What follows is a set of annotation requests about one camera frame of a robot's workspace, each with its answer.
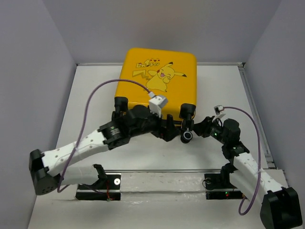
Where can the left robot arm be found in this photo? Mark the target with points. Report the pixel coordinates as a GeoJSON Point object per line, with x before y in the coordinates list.
{"type": "Point", "coordinates": [50, 169]}

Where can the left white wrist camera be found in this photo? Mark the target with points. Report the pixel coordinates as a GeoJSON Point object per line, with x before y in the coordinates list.
{"type": "Point", "coordinates": [156, 104]}

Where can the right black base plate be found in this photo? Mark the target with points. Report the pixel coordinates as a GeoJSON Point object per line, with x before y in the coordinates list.
{"type": "Point", "coordinates": [226, 188]}

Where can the yellow hard-shell suitcase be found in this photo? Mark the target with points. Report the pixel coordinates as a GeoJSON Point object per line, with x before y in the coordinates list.
{"type": "Point", "coordinates": [169, 73]}

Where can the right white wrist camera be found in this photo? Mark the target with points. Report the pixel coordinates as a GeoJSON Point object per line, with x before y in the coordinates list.
{"type": "Point", "coordinates": [219, 112]}

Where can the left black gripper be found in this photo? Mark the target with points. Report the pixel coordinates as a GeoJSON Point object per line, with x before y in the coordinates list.
{"type": "Point", "coordinates": [165, 133]}

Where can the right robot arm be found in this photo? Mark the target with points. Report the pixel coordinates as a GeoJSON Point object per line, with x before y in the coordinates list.
{"type": "Point", "coordinates": [280, 207]}

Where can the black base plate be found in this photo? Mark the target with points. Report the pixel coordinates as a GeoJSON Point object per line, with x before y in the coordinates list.
{"type": "Point", "coordinates": [226, 188]}
{"type": "Point", "coordinates": [105, 190]}

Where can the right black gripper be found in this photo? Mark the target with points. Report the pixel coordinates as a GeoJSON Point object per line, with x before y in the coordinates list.
{"type": "Point", "coordinates": [203, 127]}

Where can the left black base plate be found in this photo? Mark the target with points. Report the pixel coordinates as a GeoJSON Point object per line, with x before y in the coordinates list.
{"type": "Point", "coordinates": [105, 190]}

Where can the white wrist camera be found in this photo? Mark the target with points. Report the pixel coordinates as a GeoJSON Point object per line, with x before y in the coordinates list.
{"type": "Point", "coordinates": [156, 104]}
{"type": "Point", "coordinates": [219, 112]}

